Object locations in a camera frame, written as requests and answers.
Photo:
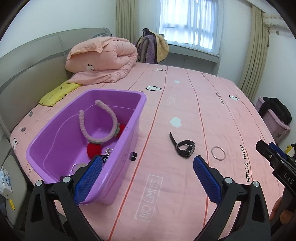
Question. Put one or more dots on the beige bedside cushion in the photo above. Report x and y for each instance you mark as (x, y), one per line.
(13, 210)

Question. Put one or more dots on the pearl hair claw clip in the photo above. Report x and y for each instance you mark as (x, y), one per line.
(108, 151)

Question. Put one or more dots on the yellow pillow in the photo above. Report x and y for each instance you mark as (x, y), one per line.
(57, 94)

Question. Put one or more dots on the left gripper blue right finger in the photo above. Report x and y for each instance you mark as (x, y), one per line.
(210, 179)

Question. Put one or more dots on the black clothes on box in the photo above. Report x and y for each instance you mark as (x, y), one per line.
(279, 109)

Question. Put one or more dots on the purple plastic basin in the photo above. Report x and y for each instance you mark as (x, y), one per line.
(61, 146)

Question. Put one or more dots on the white air conditioner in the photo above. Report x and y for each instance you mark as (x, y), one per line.
(276, 24)

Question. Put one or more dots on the grey fuzzy round puff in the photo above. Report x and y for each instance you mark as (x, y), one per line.
(75, 168)

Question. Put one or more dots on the window with white curtain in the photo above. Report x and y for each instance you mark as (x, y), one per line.
(196, 24)

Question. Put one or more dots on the pink storage box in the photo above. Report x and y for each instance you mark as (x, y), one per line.
(276, 127)

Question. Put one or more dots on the folded pink quilt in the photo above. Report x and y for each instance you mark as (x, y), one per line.
(101, 60)

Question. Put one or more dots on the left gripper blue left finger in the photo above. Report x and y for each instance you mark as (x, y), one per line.
(85, 178)

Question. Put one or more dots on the right beige curtain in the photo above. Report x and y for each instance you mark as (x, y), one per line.
(256, 55)

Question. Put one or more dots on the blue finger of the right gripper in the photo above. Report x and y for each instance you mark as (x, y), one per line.
(268, 152)
(278, 150)

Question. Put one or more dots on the pink fuzzy flower headband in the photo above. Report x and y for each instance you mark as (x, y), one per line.
(99, 125)

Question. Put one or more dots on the grey bed headboard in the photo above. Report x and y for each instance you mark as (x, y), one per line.
(35, 68)

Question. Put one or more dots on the beige curtain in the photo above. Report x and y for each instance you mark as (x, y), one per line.
(256, 55)
(127, 19)

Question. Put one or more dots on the tissue pack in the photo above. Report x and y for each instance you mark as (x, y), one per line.
(5, 183)

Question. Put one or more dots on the left beige curtain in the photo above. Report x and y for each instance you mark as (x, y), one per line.
(127, 19)

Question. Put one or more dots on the pink bed sheet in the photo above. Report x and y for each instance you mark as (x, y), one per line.
(146, 190)

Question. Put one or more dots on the black wrist watch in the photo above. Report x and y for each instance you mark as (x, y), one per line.
(184, 148)

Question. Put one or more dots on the chair with draped clothes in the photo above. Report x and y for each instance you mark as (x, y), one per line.
(151, 47)

